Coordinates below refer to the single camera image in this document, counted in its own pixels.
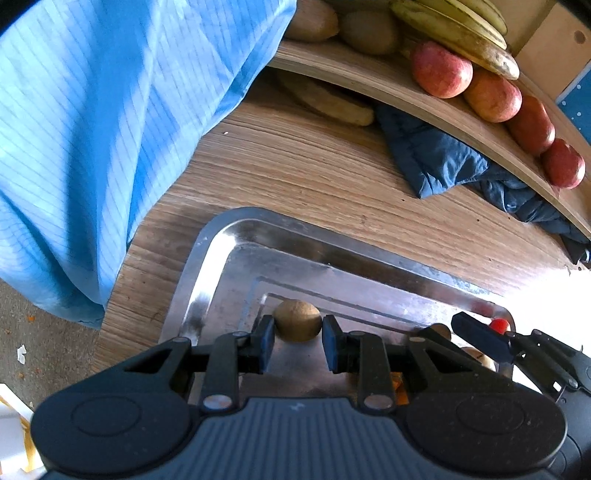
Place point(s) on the pale red apple left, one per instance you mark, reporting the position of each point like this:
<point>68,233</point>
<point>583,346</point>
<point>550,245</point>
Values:
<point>440,72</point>

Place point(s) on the brown kiwi fruit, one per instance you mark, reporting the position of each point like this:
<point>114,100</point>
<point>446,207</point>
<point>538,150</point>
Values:
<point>370,32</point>
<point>314,21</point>

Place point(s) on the red apple far right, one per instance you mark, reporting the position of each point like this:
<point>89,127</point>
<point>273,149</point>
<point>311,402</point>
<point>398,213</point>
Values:
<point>563,166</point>

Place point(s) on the red cherry tomato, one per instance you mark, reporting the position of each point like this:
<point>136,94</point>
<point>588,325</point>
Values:
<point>500,325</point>

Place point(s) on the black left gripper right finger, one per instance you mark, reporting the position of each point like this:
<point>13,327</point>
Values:
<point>364,355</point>

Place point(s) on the blue white-dotted fabric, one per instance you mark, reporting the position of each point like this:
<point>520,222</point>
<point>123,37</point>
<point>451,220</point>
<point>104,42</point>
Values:
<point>575,102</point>

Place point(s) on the bunch of yellow bananas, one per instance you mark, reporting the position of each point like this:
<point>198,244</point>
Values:
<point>462,39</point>

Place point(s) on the stainless steel tray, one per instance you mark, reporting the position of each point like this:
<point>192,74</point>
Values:
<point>247,261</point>

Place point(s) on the light blue fabric garment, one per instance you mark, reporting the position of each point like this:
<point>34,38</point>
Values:
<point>102,106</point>

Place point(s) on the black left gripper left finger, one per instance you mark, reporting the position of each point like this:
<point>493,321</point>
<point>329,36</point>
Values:
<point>230,356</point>

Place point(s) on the tan round longan near cloth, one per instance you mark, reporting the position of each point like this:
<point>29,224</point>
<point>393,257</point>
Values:
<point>443,330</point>

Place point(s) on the red yellow apple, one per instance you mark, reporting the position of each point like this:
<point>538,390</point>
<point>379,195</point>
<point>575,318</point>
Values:
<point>492,97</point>

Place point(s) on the curved wooden shelf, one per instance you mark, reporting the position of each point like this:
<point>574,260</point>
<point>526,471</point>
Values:
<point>335,80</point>

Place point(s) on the tan round longan fruit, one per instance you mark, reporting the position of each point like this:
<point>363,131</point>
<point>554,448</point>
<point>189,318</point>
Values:
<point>297,321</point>

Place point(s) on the dark red apple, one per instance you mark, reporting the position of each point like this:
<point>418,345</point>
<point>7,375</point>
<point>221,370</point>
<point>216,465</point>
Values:
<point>532,127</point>

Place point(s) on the dark blue crumpled cloth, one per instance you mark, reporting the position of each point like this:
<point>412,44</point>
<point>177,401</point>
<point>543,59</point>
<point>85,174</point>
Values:
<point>434,162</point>

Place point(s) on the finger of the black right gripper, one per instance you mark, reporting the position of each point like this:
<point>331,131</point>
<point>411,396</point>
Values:
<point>493,344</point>

